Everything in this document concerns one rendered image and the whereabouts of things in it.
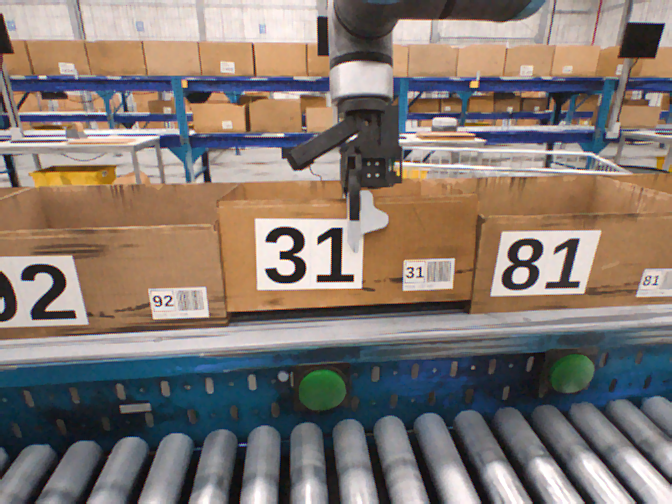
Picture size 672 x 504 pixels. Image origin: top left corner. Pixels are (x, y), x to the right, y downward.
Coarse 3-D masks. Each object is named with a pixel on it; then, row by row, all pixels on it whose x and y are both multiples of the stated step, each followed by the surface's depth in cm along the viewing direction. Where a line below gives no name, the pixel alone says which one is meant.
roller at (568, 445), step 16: (544, 416) 64; (560, 416) 64; (544, 432) 63; (560, 432) 61; (576, 432) 61; (560, 448) 60; (576, 448) 58; (560, 464) 59; (576, 464) 57; (592, 464) 56; (576, 480) 56; (592, 480) 54; (608, 480) 53; (592, 496) 53; (608, 496) 52; (624, 496) 51
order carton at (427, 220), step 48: (240, 192) 81; (288, 192) 86; (336, 192) 87; (384, 192) 88; (432, 192) 81; (240, 240) 59; (384, 240) 61; (432, 240) 62; (240, 288) 61; (384, 288) 63
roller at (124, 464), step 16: (128, 448) 58; (144, 448) 60; (112, 464) 56; (128, 464) 56; (144, 464) 59; (112, 480) 53; (128, 480) 55; (96, 496) 51; (112, 496) 52; (128, 496) 53
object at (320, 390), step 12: (312, 372) 59; (324, 372) 59; (300, 384) 59; (312, 384) 59; (324, 384) 59; (336, 384) 59; (300, 396) 60; (312, 396) 59; (324, 396) 60; (336, 396) 60; (312, 408) 60; (324, 408) 61
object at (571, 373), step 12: (564, 360) 62; (576, 360) 62; (588, 360) 63; (552, 372) 63; (564, 372) 63; (576, 372) 63; (588, 372) 63; (552, 384) 64; (564, 384) 64; (576, 384) 64
